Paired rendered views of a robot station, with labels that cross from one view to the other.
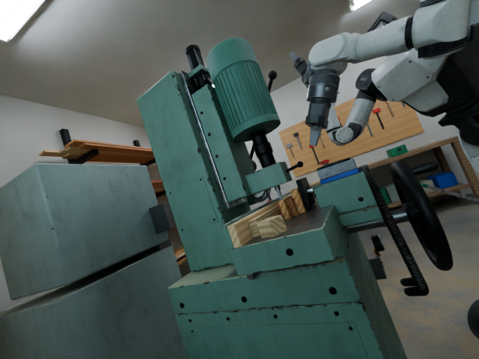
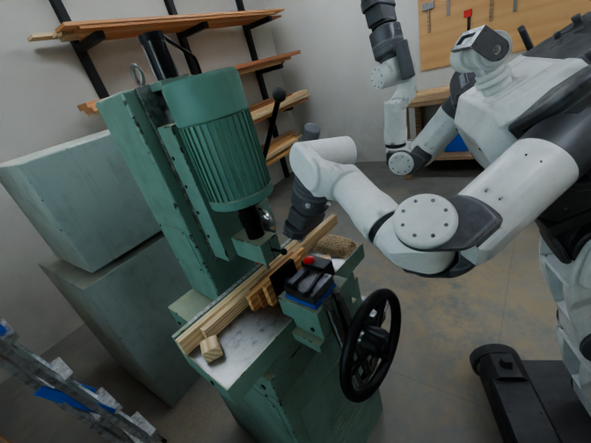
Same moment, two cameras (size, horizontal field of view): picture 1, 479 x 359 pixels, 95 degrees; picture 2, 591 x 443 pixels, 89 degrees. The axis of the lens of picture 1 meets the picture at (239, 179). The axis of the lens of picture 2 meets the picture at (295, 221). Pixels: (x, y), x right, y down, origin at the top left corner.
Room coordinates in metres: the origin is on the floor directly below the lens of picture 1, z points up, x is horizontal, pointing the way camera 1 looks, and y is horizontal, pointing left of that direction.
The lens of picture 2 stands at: (0.07, -0.49, 1.48)
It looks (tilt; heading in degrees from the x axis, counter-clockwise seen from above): 27 degrees down; 20
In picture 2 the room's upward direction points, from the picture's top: 16 degrees counter-clockwise
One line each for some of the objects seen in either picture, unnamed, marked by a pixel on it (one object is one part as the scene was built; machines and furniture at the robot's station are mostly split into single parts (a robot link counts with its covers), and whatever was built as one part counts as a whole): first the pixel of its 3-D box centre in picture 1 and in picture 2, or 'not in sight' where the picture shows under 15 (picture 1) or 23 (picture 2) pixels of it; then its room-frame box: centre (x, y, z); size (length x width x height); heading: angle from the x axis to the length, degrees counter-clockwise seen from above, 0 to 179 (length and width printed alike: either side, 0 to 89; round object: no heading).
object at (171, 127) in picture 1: (199, 172); (193, 199); (0.89, 0.15, 1.16); 0.22 x 0.22 x 0.72; 62
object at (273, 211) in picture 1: (289, 204); (281, 265); (0.80, -0.14, 0.92); 0.62 x 0.02 x 0.04; 152
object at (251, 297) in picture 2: (294, 202); (279, 277); (0.74, -0.15, 0.93); 0.25 x 0.02 x 0.06; 152
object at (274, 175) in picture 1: (269, 179); (257, 246); (0.77, -0.10, 1.03); 0.14 x 0.07 x 0.09; 62
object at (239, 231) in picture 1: (277, 209); (262, 276); (0.75, -0.09, 0.92); 0.60 x 0.02 x 0.05; 152
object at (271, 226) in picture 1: (271, 226); (211, 348); (0.49, -0.03, 0.92); 0.04 x 0.04 x 0.04; 38
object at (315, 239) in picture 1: (320, 214); (296, 301); (0.69, -0.20, 0.87); 0.61 x 0.30 x 0.06; 152
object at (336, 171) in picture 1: (336, 169); (311, 278); (0.66, -0.28, 0.99); 0.13 x 0.11 x 0.06; 152
